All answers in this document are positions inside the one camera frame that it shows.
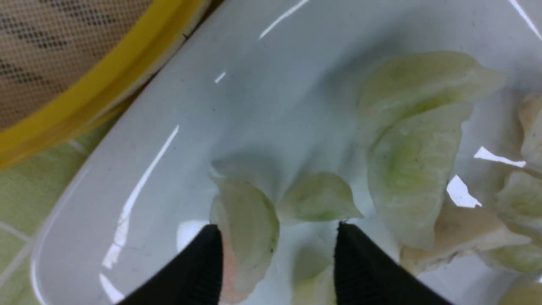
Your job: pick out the bottom small green dumpling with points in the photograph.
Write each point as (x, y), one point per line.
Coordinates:
(313, 276)

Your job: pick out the upper green dumpling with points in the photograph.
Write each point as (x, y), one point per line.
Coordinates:
(415, 83)

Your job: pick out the green checkered tablecloth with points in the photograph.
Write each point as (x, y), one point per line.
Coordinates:
(28, 193)

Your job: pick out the white square plate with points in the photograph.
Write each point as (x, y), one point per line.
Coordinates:
(266, 90)

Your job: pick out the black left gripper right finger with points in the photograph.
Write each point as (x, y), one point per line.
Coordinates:
(365, 275)

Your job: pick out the pale green pink dumpling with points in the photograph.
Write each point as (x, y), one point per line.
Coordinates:
(249, 226)

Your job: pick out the right edge pale dumpling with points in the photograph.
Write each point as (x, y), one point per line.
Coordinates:
(519, 200)

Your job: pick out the bamboo steamer basket yellow rim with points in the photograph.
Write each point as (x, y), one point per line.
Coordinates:
(105, 90)

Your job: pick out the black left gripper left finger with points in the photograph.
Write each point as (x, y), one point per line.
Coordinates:
(193, 277)

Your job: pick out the small green dumpling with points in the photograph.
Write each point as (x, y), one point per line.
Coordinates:
(318, 197)
(313, 276)

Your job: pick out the white mesh steamer liner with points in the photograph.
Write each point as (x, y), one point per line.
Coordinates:
(46, 46)

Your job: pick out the large green dumpling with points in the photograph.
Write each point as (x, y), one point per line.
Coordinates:
(409, 168)

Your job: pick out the beige dumpling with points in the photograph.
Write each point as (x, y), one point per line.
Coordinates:
(460, 231)

